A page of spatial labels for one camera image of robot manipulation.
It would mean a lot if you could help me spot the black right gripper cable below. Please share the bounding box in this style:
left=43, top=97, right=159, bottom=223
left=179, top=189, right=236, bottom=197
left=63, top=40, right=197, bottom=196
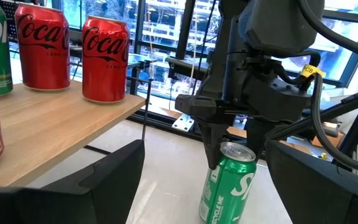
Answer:
left=296, top=0, right=358, bottom=175

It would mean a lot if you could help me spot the black window frame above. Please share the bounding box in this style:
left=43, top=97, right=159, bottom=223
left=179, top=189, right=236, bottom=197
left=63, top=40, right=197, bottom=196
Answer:
left=57, top=0, right=358, bottom=103

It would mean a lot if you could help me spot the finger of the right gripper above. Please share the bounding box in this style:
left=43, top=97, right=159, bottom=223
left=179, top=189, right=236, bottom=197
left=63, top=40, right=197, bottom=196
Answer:
left=246, top=118, right=277, bottom=162
left=196, top=121, right=230, bottom=171

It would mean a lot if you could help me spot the black aluminium table frame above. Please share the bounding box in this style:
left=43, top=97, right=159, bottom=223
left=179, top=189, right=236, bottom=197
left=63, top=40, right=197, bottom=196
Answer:
left=126, top=79, right=358, bottom=180

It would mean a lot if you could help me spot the red Coke Zero can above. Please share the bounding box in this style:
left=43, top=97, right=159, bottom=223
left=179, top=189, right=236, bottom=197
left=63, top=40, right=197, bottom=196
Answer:
left=81, top=14, right=131, bottom=105
left=14, top=2, right=71, bottom=92

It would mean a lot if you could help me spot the wooden shelf board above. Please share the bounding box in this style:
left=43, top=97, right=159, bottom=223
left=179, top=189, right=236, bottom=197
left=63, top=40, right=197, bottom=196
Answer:
left=0, top=77, right=154, bottom=188

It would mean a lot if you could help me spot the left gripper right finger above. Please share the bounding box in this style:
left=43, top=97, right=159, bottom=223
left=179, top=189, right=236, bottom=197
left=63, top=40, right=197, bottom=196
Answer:
left=265, top=139, right=358, bottom=224

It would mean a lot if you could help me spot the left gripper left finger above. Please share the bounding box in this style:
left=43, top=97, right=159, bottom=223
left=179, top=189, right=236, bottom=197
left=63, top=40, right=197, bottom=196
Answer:
left=0, top=139, right=145, bottom=224

